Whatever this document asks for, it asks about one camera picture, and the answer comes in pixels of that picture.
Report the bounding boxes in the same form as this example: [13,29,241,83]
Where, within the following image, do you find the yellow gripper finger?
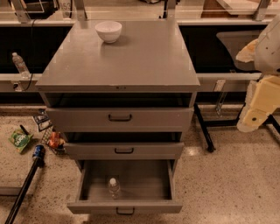
[237,75,280,132]
[235,38,258,63]

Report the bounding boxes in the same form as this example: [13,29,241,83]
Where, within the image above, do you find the clear water bottle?
[12,52,31,80]
[108,178,121,200]

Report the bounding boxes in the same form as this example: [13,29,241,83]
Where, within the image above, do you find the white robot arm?
[235,15,280,132]

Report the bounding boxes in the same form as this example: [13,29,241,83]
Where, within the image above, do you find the grey drawer cabinet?
[34,19,201,138]

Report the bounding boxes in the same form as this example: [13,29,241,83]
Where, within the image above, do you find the grey top drawer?
[46,108,193,132]

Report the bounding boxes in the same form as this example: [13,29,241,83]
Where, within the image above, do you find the grey drawer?
[66,143,184,160]
[46,108,193,132]
[67,160,182,215]

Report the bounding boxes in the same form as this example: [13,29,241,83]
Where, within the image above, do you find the grey bottom drawer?
[67,160,182,215]

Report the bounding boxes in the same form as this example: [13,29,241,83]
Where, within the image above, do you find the grey middle drawer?
[66,143,184,160]

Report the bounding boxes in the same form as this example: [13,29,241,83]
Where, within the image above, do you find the clear water bottle on ledge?
[12,52,31,80]

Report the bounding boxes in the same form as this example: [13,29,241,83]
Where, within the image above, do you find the black metal table stand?
[193,102,280,153]

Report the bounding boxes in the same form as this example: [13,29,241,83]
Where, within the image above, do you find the white ceramic bowl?
[95,21,123,43]

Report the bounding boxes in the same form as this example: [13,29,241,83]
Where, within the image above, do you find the orange snack package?
[47,131,65,149]

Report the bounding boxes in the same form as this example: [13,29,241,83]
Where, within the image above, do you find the dark snack packet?
[32,108,53,132]

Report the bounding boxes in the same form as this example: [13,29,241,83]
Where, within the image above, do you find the blue soda can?
[32,144,45,159]

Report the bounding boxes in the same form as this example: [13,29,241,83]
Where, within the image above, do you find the green snack bag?
[9,129,32,153]

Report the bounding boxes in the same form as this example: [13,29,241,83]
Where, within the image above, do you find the black pole on floor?
[4,157,44,224]

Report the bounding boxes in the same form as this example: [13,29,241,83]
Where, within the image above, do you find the black power cable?
[22,18,37,92]

